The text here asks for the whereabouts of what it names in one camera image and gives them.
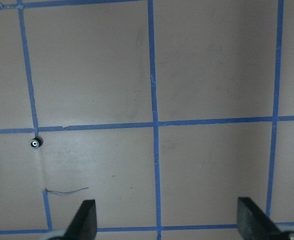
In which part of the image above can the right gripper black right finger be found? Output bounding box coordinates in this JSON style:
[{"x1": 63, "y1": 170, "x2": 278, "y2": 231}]
[{"x1": 236, "y1": 197, "x2": 287, "y2": 240}]

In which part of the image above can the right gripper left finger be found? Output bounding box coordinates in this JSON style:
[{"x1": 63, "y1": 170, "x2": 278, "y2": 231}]
[{"x1": 63, "y1": 199, "x2": 98, "y2": 240}]

